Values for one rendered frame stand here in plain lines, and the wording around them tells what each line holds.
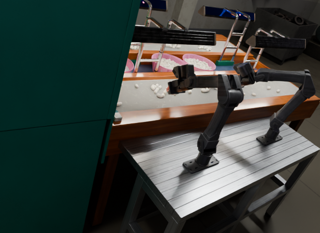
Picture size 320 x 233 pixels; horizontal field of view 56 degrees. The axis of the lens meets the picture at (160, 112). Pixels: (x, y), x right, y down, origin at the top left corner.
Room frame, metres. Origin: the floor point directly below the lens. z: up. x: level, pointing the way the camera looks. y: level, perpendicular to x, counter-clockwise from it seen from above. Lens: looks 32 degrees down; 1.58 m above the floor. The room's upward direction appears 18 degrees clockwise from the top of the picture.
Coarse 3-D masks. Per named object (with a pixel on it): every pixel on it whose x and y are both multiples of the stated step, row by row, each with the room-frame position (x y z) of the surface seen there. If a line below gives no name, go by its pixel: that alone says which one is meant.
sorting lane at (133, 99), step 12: (132, 84) 1.58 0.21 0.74; (144, 84) 1.62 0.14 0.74; (252, 84) 2.17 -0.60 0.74; (264, 84) 2.25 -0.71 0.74; (276, 84) 2.34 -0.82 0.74; (288, 84) 2.42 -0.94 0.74; (120, 96) 1.40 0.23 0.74; (132, 96) 1.44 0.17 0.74; (144, 96) 1.48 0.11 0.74; (156, 96) 1.53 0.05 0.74; (168, 96) 1.57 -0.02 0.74; (180, 96) 1.62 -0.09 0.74; (192, 96) 1.67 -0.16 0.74; (204, 96) 1.72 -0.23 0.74; (216, 96) 1.78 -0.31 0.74; (252, 96) 1.96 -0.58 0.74; (264, 96) 2.03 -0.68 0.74; (120, 108) 1.29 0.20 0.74; (132, 108) 1.33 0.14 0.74; (144, 108) 1.36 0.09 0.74; (156, 108) 1.40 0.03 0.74
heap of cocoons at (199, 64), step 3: (186, 60) 2.24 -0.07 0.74; (189, 60) 2.25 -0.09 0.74; (192, 60) 2.25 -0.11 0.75; (195, 60) 2.30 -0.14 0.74; (198, 60) 2.30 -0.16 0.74; (189, 63) 2.17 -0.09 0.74; (192, 63) 2.21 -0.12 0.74; (195, 63) 2.22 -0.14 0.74; (198, 63) 2.22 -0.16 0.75; (201, 63) 2.26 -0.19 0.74; (204, 63) 2.30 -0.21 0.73; (207, 63) 2.29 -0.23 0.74; (195, 66) 2.16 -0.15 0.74; (198, 66) 2.18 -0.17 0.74; (201, 66) 2.21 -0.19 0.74; (204, 66) 2.21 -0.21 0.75; (207, 66) 2.24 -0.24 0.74; (198, 69) 2.12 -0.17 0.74; (204, 69) 2.18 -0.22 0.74; (207, 69) 2.18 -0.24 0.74; (210, 69) 2.19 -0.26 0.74
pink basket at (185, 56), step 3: (186, 54) 2.27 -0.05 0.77; (189, 54) 2.30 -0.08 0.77; (192, 54) 2.32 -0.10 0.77; (195, 54) 2.33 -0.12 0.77; (183, 57) 2.22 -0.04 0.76; (186, 57) 2.27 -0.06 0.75; (189, 57) 2.30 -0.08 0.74; (192, 57) 2.31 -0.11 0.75; (195, 57) 2.32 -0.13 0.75; (198, 57) 2.33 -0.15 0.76; (201, 57) 2.33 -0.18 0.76; (204, 57) 2.33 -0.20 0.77; (183, 60) 2.14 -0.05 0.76; (201, 60) 2.32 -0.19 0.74; (204, 60) 2.32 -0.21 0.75; (207, 60) 2.31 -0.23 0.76; (186, 63) 2.12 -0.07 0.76; (213, 63) 2.26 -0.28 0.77; (210, 66) 2.27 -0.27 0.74; (213, 66) 2.24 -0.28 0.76; (195, 69) 2.08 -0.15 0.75; (201, 69) 2.07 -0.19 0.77; (213, 69) 2.14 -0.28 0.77
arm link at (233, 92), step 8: (232, 96) 1.13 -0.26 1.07; (240, 96) 1.16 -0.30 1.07; (224, 104) 1.13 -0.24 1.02; (232, 104) 1.16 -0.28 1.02; (216, 112) 1.16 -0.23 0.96; (224, 112) 1.13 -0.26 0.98; (216, 120) 1.15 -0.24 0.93; (224, 120) 1.15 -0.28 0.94; (208, 128) 1.16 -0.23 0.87; (216, 128) 1.14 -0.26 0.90; (200, 136) 1.17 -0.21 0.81; (208, 136) 1.14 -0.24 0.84; (216, 136) 1.15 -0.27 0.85; (208, 144) 1.13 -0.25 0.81; (216, 144) 1.16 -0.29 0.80
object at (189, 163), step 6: (198, 156) 1.14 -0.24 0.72; (204, 156) 1.12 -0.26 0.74; (210, 156) 1.13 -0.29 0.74; (186, 162) 1.11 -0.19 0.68; (192, 162) 1.13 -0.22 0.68; (198, 162) 1.13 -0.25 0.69; (204, 162) 1.12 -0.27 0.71; (210, 162) 1.17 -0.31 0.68; (216, 162) 1.19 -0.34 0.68; (186, 168) 1.08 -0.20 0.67; (192, 168) 1.09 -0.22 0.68; (198, 168) 1.10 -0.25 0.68; (204, 168) 1.12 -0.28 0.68
